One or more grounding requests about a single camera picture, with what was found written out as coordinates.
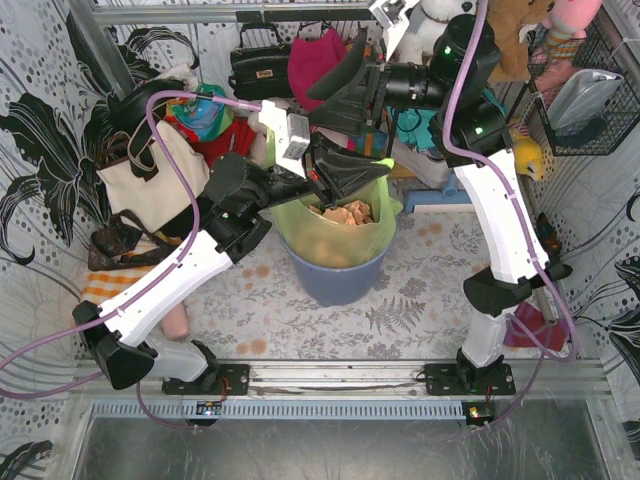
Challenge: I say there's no green plastic trash bag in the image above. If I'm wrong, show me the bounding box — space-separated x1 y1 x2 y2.
270 175 402 246

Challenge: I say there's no blue plastic trash bin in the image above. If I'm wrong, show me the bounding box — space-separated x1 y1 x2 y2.
279 232 395 306

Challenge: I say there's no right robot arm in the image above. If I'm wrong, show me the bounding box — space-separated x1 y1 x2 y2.
307 14 571 395

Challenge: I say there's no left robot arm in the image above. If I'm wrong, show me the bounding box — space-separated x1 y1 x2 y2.
73 132 393 394

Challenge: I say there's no magenta fabric bag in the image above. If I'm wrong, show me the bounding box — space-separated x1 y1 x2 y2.
287 27 347 111

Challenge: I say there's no colourful cartoon fabric bag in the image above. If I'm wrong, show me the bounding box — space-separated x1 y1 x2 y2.
164 98 234 143

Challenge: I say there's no cream canvas tote bag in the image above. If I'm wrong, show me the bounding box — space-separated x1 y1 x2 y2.
98 120 209 231

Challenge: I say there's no dark patterned bag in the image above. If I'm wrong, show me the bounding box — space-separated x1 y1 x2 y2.
88 209 177 271

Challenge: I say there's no silver foil bag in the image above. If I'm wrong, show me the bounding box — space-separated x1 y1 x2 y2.
547 69 624 130

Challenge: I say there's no crumpled printed waste paper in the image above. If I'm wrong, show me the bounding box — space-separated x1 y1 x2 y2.
308 200 374 226

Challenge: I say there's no white plush dog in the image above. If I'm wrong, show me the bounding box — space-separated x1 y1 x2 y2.
397 0 478 64

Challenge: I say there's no white plush bear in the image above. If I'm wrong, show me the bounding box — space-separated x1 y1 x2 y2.
248 112 275 166

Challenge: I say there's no teal folded cloth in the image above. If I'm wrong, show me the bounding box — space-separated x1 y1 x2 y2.
396 108 437 151

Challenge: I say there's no black leather handbag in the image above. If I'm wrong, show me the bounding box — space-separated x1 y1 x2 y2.
228 22 294 101

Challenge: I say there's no blue floor mop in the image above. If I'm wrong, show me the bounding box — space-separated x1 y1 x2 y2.
405 175 474 214

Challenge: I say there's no brown teddy bear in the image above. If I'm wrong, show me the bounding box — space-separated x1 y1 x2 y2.
486 0 554 83

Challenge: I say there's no yellow plush toy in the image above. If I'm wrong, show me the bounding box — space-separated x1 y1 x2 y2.
509 124 543 181

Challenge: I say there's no black round hat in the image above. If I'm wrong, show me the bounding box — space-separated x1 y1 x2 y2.
107 79 185 134

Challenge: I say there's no pink plush toy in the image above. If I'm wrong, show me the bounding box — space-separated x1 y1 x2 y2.
542 0 602 51

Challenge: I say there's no pink glasses case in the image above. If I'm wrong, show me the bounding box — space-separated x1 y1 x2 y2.
160 302 190 341

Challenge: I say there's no black orange patterned item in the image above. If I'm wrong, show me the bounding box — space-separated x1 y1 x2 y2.
535 213 562 262

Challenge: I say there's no orange purple sock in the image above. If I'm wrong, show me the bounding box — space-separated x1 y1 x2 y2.
504 302 568 352

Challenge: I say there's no orange white checked cloth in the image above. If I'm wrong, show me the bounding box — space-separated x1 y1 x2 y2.
82 267 152 305

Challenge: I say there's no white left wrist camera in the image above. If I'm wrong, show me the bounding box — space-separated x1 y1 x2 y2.
258 100 311 179

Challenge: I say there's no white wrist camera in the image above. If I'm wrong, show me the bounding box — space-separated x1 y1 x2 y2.
368 0 419 61
258 100 311 179

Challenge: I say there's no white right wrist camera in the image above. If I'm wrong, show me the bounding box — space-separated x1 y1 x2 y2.
368 0 419 61

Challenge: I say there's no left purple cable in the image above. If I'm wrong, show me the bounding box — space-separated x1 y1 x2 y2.
0 90 264 431

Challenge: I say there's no purple cable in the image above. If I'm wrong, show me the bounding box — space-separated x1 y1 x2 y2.
0 90 264 431
442 0 582 429

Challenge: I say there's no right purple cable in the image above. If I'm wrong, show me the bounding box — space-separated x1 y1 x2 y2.
442 0 582 429

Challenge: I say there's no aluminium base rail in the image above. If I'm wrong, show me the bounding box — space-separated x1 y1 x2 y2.
74 357 613 401

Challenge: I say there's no black wire basket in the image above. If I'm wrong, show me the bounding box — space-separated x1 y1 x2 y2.
528 20 639 156

